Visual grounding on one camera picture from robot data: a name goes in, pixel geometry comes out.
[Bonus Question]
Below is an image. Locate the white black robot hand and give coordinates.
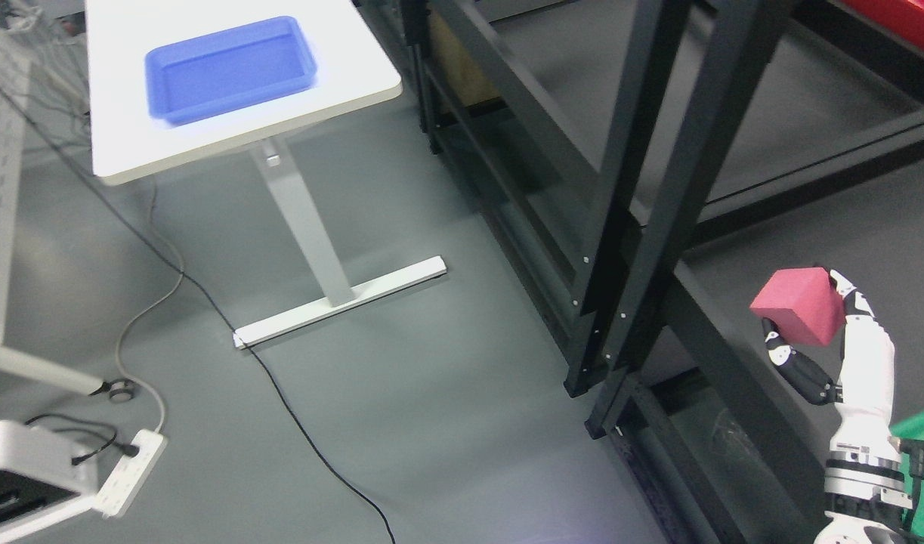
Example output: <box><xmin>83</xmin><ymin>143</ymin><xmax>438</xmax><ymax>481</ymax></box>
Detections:
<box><xmin>761</xmin><ymin>267</ymin><xmax>895</xmax><ymax>451</ymax></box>

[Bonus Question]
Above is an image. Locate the pink foam block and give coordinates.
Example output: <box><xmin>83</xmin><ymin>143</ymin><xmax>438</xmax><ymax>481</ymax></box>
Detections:
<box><xmin>749</xmin><ymin>267</ymin><xmax>845</xmax><ymax>347</ymax></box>

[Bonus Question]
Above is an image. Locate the white silver robot forearm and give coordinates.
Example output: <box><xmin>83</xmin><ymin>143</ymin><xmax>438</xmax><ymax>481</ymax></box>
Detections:
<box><xmin>814</xmin><ymin>437</ymin><xmax>924</xmax><ymax>543</ymax></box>

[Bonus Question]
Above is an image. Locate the black metal shelf rack right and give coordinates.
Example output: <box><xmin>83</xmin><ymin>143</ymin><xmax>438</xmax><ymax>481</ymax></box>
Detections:
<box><xmin>358</xmin><ymin>1</ymin><xmax>924</xmax><ymax>543</ymax></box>

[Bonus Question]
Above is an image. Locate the blue plastic tray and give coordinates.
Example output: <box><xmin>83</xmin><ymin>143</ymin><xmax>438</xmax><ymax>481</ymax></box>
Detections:
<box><xmin>144</xmin><ymin>15</ymin><xmax>319</xmax><ymax>126</ymax></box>

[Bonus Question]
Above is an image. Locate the red metal beam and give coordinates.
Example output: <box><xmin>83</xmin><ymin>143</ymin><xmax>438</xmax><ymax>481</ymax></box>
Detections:
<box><xmin>844</xmin><ymin>1</ymin><xmax>924</xmax><ymax>52</ymax></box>

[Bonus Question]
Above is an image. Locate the white power strip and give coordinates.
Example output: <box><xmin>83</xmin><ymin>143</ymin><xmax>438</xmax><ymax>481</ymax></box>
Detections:
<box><xmin>93</xmin><ymin>429</ymin><xmax>168</xmax><ymax>518</ymax></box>

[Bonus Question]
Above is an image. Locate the white table with leg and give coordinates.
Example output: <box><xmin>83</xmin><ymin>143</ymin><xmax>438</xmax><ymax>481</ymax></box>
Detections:
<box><xmin>85</xmin><ymin>1</ymin><xmax>447</xmax><ymax>349</ymax></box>

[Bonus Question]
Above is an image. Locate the white machine base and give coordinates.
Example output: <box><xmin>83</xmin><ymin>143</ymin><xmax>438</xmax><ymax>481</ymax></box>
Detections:
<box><xmin>0</xmin><ymin>420</ymin><xmax>98</xmax><ymax>543</ymax></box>

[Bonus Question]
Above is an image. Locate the white caster leg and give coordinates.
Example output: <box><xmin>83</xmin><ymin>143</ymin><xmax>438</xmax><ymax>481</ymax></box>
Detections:
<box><xmin>0</xmin><ymin>345</ymin><xmax>136</xmax><ymax>403</ymax></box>

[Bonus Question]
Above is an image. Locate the grey cable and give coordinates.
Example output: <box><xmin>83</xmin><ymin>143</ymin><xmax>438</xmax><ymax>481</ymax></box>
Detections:
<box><xmin>114</xmin><ymin>181</ymin><xmax>184</xmax><ymax>435</ymax></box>

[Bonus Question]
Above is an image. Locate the black power cable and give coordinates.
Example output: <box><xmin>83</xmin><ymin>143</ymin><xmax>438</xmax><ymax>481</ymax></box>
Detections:
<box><xmin>0</xmin><ymin>68</ymin><xmax>397</xmax><ymax>544</ymax></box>

